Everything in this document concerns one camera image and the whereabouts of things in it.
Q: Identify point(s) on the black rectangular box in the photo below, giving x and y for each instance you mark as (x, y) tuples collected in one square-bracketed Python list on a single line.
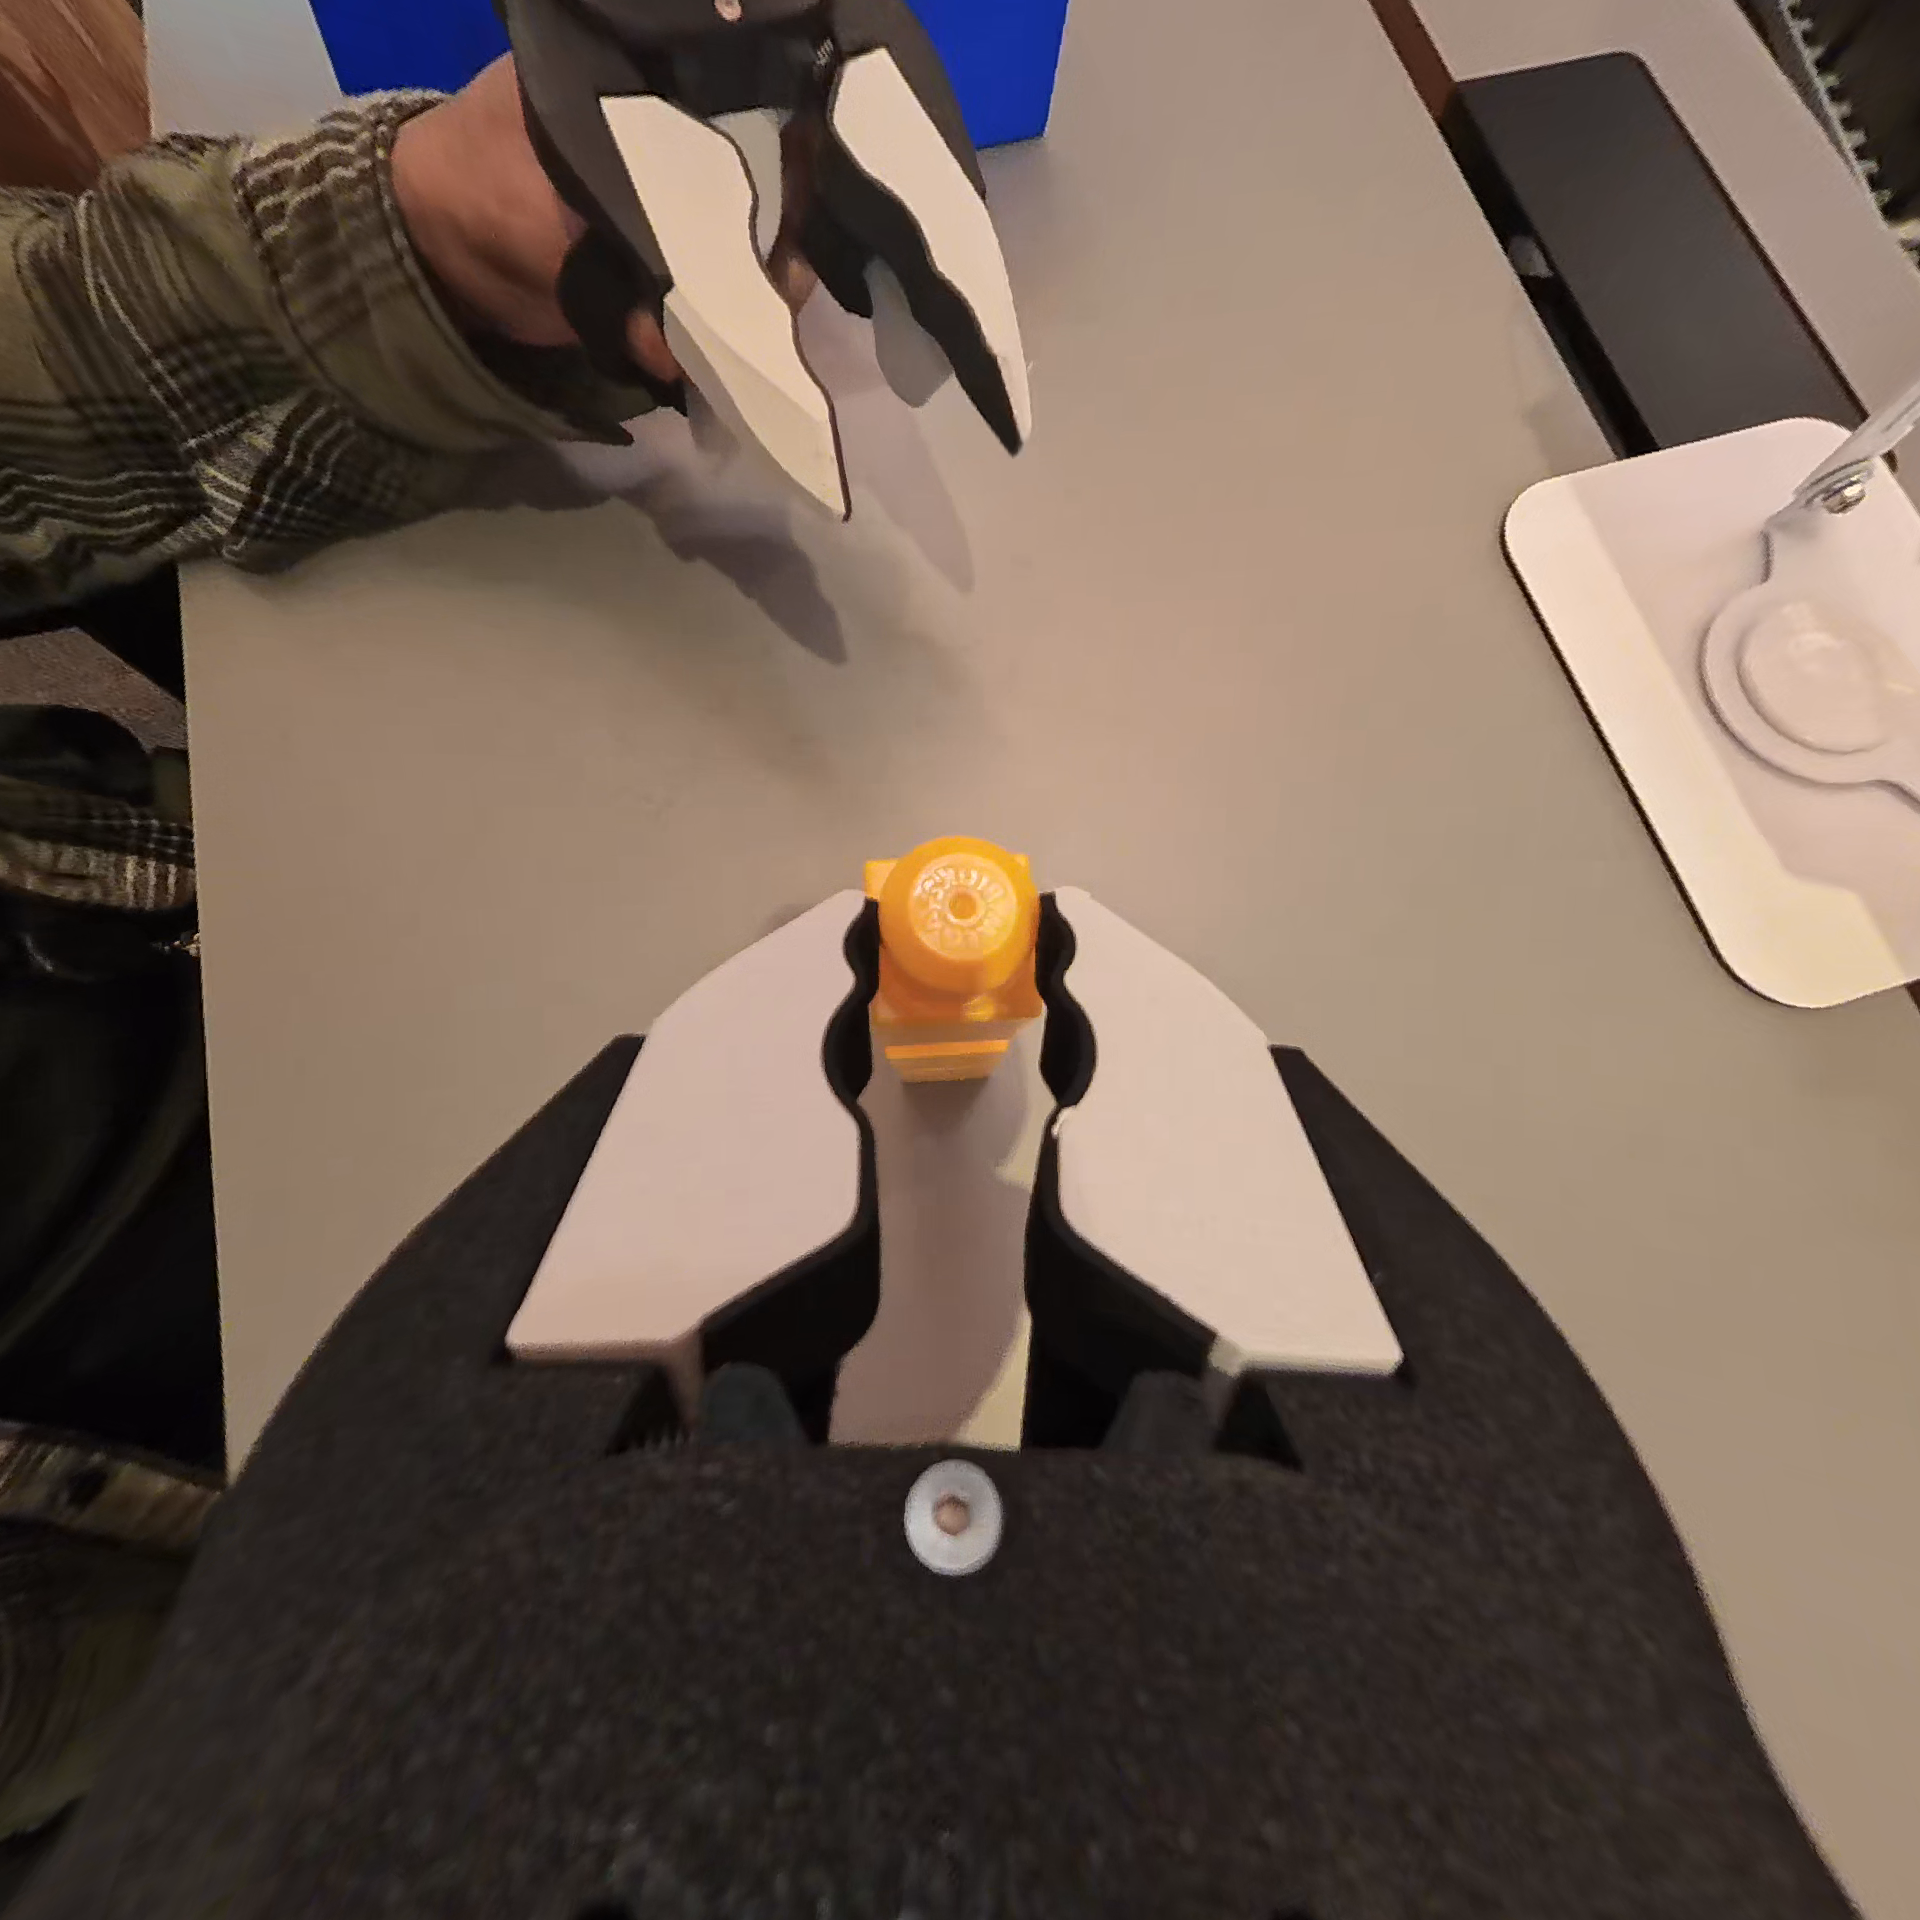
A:
[(1634, 241)]

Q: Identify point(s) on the person's left forearm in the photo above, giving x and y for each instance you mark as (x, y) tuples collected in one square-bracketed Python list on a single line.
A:
[(194, 329)]

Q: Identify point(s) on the blue plastic bin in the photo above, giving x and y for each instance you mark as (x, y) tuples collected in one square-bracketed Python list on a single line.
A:
[(1004, 75)]

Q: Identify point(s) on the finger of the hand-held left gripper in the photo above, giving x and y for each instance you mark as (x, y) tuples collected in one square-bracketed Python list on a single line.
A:
[(930, 225), (705, 254)]

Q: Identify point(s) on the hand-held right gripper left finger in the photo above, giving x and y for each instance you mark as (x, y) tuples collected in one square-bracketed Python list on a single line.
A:
[(721, 1170)]

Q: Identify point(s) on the person's left hand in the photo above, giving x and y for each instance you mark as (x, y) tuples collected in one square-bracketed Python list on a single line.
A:
[(481, 225)]

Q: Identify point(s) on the orange mega block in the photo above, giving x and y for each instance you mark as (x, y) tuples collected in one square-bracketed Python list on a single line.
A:
[(960, 915)]

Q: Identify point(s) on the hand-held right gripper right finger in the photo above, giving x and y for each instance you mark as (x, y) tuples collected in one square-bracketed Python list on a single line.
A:
[(1200, 1170)]

